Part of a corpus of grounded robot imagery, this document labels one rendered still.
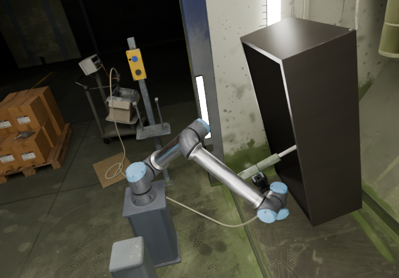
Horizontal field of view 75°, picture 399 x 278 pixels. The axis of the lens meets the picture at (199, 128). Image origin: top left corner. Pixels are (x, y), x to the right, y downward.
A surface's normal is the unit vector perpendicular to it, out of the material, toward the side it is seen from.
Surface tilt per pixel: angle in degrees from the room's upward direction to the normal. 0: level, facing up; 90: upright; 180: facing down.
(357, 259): 0
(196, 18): 90
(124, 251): 0
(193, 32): 90
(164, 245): 90
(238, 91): 90
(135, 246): 0
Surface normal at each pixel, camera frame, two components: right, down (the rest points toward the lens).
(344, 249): -0.14, -0.86
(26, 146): 0.28, 0.44
